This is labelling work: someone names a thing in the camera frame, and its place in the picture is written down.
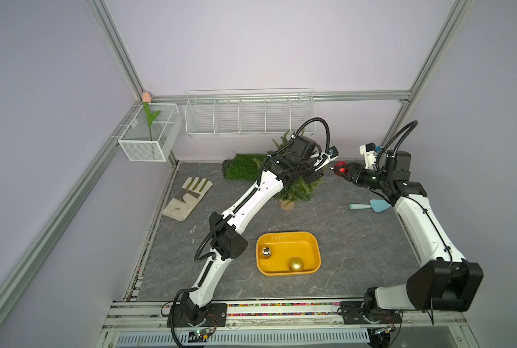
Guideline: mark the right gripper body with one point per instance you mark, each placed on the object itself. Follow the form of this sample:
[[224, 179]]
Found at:
[[366, 178]]

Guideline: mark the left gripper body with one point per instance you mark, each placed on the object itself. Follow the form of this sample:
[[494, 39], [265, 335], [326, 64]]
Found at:
[[310, 175]]

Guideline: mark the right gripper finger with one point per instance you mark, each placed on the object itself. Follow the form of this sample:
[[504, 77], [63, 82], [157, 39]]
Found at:
[[347, 176], [348, 166]]

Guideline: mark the red ribbed ornament ball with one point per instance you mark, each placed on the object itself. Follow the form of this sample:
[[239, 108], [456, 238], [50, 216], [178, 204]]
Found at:
[[336, 170]]

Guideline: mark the small green christmas tree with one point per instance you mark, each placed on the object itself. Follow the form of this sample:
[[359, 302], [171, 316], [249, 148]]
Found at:
[[298, 191]]

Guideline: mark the yellow plastic tray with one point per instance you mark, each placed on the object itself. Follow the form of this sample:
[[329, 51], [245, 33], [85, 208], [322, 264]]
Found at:
[[287, 245]]

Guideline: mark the gold ornament ball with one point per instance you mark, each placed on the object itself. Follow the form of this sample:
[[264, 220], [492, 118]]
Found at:
[[295, 265]]

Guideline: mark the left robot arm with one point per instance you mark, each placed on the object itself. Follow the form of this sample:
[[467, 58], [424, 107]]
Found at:
[[225, 242]]

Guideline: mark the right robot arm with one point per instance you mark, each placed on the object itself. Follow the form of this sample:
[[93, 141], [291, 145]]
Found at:
[[446, 280]]

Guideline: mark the green artificial grass mat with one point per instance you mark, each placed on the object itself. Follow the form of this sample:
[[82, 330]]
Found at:
[[243, 167]]

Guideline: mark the silver ornament ball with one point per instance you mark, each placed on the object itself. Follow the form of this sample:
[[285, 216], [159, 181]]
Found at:
[[266, 252]]

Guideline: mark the white green gardening glove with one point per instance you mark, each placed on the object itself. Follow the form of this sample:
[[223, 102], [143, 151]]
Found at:
[[187, 198]]

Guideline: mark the small white mesh basket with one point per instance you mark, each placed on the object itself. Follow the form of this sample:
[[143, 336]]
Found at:
[[135, 141]]

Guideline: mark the pink artificial tulip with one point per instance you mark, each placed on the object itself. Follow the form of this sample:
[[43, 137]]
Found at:
[[150, 116]]

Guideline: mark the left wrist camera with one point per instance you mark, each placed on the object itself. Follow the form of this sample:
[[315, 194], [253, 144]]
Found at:
[[326, 157]]

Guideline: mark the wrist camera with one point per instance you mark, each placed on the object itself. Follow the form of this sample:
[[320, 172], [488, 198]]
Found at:
[[326, 157], [369, 152]]

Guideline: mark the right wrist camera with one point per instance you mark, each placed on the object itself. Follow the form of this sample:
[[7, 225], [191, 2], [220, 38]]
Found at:
[[369, 152]]

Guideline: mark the long white wire basket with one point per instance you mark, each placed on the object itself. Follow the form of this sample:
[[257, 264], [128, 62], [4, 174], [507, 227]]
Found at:
[[247, 112]]

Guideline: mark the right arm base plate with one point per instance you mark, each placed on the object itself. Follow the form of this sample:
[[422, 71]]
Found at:
[[355, 312]]

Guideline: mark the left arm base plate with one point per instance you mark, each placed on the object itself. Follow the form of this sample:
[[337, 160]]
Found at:
[[188, 315]]

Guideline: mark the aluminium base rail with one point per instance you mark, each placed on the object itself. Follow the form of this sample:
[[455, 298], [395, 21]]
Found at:
[[238, 315]]

